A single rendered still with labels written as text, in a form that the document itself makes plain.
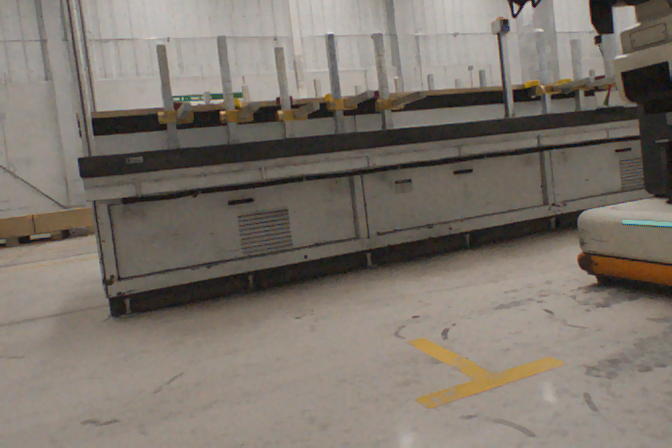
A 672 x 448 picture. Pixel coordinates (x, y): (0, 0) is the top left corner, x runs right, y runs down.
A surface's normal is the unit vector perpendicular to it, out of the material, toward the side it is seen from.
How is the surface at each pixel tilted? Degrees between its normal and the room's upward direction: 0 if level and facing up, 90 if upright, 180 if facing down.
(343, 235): 90
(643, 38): 98
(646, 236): 90
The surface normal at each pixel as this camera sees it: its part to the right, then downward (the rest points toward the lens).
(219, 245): 0.37, 0.01
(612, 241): -0.92, 0.13
